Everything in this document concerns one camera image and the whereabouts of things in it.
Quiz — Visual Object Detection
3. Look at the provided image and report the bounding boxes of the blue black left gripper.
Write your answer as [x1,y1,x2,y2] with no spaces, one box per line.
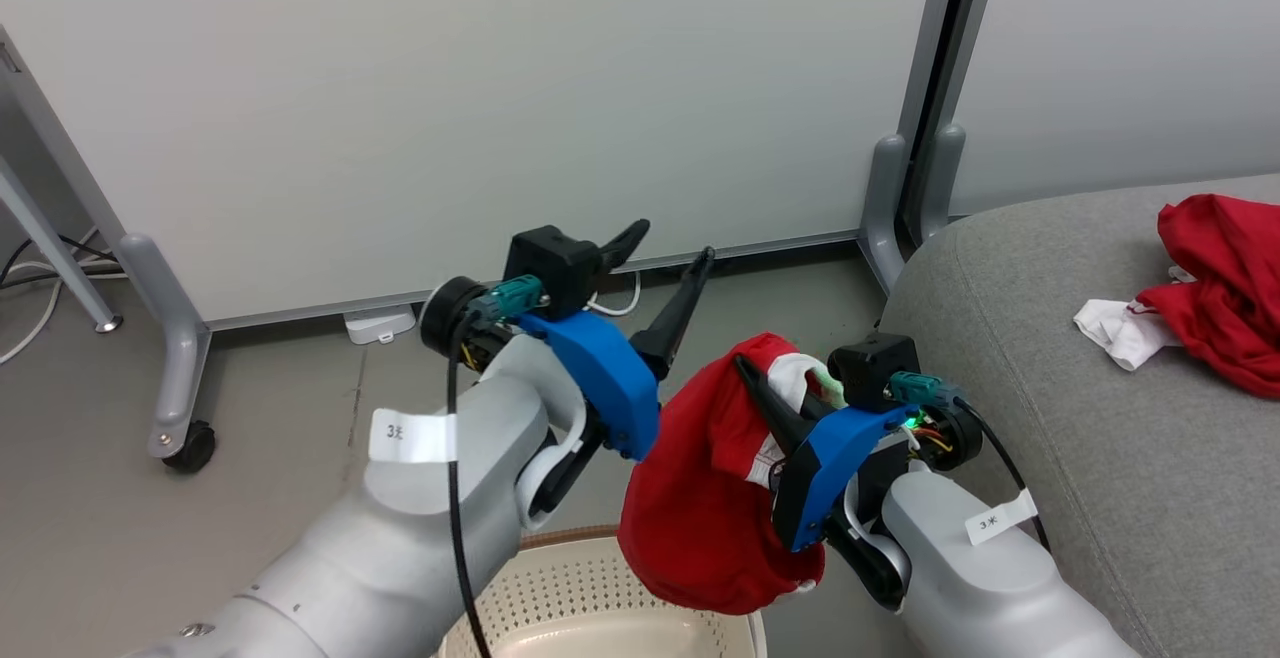
[518,219,717,463]

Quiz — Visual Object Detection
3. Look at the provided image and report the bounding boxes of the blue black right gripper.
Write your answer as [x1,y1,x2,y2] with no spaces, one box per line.
[733,353,922,553]

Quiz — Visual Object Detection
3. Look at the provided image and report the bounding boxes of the red and white garment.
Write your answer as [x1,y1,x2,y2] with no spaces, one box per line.
[1074,193,1280,400]
[616,331,848,617]

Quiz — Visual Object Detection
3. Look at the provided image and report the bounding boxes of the grey fabric sofa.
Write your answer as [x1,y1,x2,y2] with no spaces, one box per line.
[877,173,1280,658]

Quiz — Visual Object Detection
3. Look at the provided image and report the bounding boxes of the grey partition foot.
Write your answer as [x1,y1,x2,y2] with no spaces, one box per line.
[859,133,917,295]
[905,123,967,245]

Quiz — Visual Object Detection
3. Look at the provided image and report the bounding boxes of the white power adapter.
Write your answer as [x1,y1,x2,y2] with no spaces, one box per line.
[342,304,418,346]

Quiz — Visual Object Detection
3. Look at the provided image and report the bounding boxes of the wide white partition panel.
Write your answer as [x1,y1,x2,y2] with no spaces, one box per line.
[0,0,949,331]

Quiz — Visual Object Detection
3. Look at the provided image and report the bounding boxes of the beige perforated laundry basket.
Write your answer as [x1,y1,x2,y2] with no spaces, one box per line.
[436,525,770,658]

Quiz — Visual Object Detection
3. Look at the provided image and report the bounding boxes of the grey partition leg with caster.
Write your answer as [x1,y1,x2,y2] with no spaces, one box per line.
[119,232,218,474]

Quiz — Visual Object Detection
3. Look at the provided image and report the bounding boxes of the narrow white partition panel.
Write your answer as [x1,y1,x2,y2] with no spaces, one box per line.
[898,0,1280,245]

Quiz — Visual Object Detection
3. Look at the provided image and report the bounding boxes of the grey metal table leg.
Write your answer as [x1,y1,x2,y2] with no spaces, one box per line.
[0,152,125,335]

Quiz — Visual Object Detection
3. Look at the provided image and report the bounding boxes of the looped white cable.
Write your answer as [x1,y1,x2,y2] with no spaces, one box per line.
[584,270,643,319]

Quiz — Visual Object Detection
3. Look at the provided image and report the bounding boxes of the black cable with teal plug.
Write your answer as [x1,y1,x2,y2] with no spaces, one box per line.
[444,275,547,658]
[888,371,1053,553]

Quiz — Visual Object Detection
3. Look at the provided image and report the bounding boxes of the long white floor cable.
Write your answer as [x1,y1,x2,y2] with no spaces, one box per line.
[0,227,128,369]

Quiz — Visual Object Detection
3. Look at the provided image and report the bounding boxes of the thin black floor cable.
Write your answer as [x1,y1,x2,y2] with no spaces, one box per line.
[0,233,122,291]

